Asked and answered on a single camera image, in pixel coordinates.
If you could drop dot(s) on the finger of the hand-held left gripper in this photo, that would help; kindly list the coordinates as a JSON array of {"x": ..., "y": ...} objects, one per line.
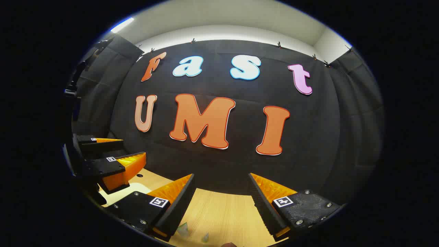
[
  {"x": 103, "y": 168},
  {"x": 99, "y": 145}
]

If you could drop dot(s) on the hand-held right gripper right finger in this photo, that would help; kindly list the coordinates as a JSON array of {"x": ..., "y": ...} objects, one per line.
[{"x": 267, "y": 209}]

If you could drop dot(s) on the white tube green end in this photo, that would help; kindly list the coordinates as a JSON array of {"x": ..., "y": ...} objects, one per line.
[{"x": 183, "y": 229}]

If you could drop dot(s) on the dark stand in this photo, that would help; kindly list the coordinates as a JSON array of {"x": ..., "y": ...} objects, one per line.
[{"x": 85, "y": 68}]

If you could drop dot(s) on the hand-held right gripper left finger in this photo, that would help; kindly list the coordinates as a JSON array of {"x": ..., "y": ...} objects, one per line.
[{"x": 176, "y": 206}]

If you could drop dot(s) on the grey tube green cap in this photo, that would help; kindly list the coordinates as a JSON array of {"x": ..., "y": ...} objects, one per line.
[{"x": 205, "y": 237}]

